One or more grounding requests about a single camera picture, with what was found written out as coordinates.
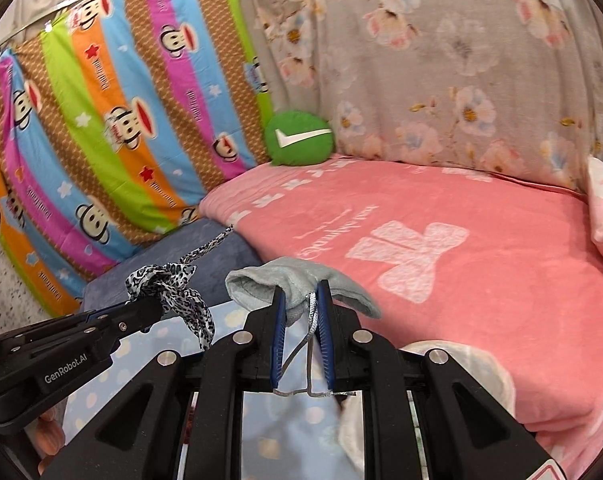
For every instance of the blue-grey sofa cushion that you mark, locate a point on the blue-grey sofa cushion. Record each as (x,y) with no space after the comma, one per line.
(241,260)

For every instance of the white bin with plastic bag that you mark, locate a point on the white bin with plastic bag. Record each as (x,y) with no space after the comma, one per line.
(474,367)

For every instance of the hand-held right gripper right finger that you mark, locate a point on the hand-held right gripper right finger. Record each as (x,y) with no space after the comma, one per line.
(325,340)

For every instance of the person's left hand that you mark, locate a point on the person's left hand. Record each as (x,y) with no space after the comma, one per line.
(50,437)

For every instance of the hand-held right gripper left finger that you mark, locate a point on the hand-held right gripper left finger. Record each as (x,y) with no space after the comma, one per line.
(279,340)

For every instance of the grey floral sheet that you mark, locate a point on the grey floral sheet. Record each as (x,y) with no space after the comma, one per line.
(431,60)

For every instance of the light blue dotted cloth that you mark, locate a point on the light blue dotted cloth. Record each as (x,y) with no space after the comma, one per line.
(88,405)

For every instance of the pink blanket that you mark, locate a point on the pink blanket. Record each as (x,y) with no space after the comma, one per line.
(506,285)

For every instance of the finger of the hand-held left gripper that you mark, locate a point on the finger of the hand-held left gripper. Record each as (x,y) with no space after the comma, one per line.
(108,311)
(136,317)

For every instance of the striped monkey print sheet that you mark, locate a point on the striped monkey print sheet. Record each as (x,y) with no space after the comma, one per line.
(121,125)

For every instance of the green round cushion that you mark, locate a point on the green round cushion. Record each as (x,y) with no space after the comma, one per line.
(299,140)

